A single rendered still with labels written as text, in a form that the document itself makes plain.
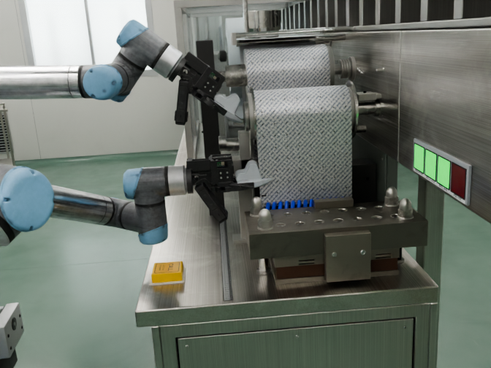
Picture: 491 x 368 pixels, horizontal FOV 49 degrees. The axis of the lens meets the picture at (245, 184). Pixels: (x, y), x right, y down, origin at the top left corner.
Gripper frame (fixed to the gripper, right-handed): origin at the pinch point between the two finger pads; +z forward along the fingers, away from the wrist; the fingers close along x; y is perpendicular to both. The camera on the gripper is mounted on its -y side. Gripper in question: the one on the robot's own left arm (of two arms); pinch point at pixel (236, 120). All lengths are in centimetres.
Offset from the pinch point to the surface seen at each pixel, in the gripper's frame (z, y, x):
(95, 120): -74, -156, 549
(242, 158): 7.0, -7.1, -0.5
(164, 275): 5.0, -37.2, -20.9
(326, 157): 22.8, 6.5, -7.9
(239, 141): 3.7, -3.8, -0.4
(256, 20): -7, 28, 64
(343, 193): 32.2, 1.7, -7.9
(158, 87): -32, -74, 549
